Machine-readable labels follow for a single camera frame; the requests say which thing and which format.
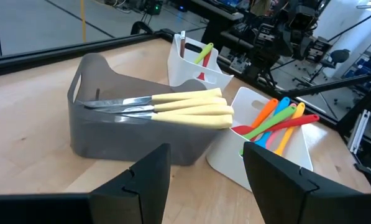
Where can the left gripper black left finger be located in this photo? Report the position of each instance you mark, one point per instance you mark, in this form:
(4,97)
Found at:
(141,189)

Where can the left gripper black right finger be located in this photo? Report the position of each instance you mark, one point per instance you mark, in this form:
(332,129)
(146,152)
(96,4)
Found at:
(278,183)

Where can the yellow silicone spatula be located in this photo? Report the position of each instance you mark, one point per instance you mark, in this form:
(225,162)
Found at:
(286,137)

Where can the green silicone spatula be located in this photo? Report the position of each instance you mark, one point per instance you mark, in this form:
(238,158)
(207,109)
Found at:
(272,121)

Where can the red silicone spatula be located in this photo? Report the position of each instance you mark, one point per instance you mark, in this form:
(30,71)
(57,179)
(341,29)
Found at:
(294,122)

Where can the orange spoon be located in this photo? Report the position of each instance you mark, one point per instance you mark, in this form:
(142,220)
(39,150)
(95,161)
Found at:
(264,112)

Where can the light green silicone spoon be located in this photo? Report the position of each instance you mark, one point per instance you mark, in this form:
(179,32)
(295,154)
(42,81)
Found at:
(204,53)

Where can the brown wooden spoon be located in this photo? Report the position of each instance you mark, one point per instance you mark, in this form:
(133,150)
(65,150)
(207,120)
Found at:
(182,45)

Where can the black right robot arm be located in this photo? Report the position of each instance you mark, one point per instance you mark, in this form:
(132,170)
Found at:
(259,40)

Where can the black office chair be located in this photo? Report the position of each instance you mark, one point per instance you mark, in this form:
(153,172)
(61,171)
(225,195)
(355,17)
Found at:
(328,62)

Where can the shelf with blue bins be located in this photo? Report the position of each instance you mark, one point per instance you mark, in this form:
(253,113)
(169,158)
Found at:
(365,60)

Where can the grey translucent plastic bin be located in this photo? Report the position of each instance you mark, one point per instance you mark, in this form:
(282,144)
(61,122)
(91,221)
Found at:
(117,137)

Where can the silver metal strut plate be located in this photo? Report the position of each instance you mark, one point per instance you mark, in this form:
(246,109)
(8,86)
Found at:
(359,132)

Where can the grey computer desk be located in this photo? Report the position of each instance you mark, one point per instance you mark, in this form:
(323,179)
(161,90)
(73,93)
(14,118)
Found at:
(216,15)

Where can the black box green light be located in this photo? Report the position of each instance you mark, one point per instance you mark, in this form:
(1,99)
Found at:
(154,7)

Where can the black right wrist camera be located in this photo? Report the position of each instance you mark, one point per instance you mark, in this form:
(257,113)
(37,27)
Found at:
(301,18)

